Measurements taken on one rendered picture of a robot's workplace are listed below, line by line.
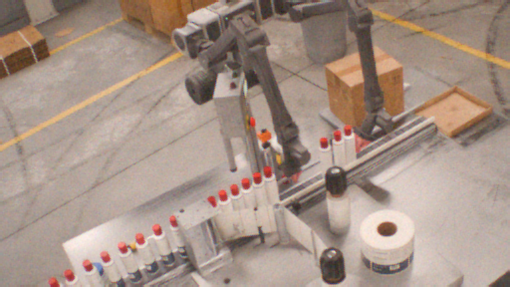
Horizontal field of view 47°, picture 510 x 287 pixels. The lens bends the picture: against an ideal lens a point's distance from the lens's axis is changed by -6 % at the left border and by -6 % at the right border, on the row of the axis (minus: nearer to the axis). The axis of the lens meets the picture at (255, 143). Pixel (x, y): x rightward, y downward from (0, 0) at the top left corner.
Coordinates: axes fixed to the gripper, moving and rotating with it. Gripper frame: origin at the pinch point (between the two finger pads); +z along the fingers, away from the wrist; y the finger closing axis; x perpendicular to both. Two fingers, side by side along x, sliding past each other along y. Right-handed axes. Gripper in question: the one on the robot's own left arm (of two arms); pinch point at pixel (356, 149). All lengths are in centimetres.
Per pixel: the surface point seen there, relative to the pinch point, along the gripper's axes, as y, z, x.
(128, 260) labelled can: 3, 63, -90
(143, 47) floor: -358, 61, 69
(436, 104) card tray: -11, -31, 54
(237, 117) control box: 0, -2, -68
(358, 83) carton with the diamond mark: -19.0, -25.5, 2.3
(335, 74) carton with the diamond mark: -32.7, -23.7, 0.0
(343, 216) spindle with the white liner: 32.2, 17.0, -26.2
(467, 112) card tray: 4, -35, 59
